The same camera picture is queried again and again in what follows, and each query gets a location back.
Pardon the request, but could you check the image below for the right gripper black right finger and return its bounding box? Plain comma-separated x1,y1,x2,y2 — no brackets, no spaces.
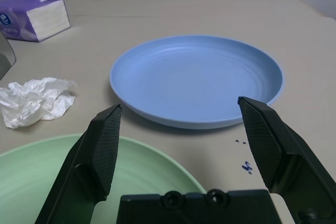
237,96,336,224

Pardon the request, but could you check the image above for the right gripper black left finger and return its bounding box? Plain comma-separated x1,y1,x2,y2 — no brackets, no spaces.
35,104,123,224

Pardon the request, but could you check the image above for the light green plastic plate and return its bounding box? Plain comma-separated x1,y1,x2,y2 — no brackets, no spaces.
0,134,208,224

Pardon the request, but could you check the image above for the white tissue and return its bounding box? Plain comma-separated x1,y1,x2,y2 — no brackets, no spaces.
0,77,77,130

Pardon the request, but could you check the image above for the grey glasses case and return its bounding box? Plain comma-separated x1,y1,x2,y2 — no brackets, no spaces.
0,31,17,81

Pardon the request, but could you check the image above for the light blue plastic plate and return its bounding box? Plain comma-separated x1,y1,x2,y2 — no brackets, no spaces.
109,34,286,130

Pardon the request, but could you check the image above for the purple tissue pack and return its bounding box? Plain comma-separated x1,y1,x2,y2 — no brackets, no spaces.
0,0,71,43

